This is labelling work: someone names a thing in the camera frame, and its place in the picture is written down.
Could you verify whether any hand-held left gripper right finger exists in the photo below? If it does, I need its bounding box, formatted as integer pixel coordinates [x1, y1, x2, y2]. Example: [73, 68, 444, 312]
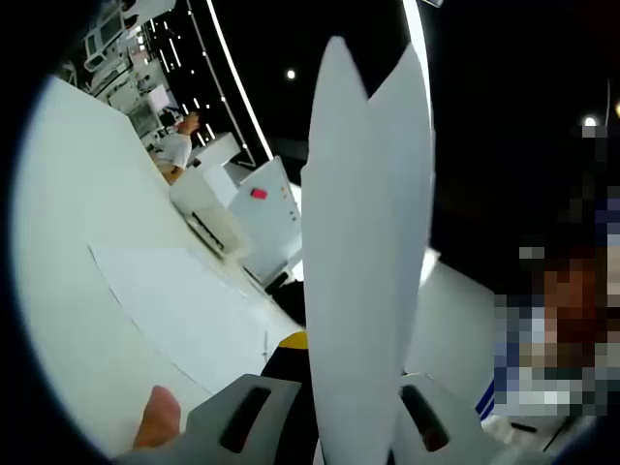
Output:
[388, 371, 557, 465]

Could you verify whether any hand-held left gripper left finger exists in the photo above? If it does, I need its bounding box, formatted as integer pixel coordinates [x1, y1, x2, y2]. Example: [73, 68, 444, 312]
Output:
[114, 330, 321, 465]

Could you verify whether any white printing paper sheet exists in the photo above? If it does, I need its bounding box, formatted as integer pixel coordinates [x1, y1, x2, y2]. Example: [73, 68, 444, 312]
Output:
[88, 244, 304, 396]

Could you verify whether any stack of white printing papers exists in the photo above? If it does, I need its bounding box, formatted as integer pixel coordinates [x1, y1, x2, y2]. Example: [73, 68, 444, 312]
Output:
[300, 34, 436, 465]

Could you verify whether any person's left hand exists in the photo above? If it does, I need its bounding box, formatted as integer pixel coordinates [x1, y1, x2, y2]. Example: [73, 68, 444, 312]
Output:
[132, 385, 183, 451]

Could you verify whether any person's white blue-striped shirt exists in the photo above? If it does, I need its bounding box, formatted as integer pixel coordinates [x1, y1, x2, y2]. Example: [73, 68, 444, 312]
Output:
[477, 377, 590, 459]

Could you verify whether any white whiteboard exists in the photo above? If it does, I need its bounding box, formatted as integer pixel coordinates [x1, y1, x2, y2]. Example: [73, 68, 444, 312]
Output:
[226, 154, 304, 288]

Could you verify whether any white printer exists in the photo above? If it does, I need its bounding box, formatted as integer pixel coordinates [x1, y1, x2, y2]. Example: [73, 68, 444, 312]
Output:
[169, 169, 251, 261]

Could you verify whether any curved ceiling light strip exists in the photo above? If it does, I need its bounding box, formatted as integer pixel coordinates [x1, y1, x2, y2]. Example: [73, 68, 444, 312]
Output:
[204, 0, 275, 162]

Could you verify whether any straight ceiling light strip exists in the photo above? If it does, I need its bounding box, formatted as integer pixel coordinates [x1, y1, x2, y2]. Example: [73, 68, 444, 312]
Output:
[401, 0, 435, 123]

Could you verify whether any white office chair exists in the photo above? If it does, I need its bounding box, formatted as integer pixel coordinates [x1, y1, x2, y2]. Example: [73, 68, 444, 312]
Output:
[80, 9, 128, 75]

